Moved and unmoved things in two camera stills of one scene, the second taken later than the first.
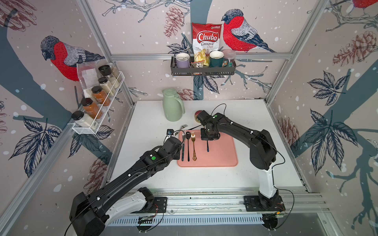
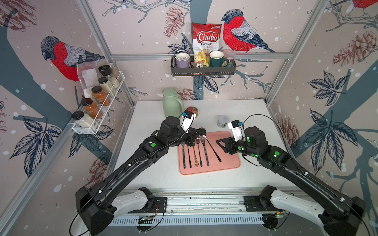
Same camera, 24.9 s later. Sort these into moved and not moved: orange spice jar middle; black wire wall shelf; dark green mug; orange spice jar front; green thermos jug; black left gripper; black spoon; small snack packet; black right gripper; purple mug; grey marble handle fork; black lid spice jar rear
Moved: black right gripper; grey marble handle fork; black spoon; black left gripper
Not moved: orange spice jar front; black wire wall shelf; orange spice jar middle; purple mug; dark green mug; green thermos jug; small snack packet; black lid spice jar rear
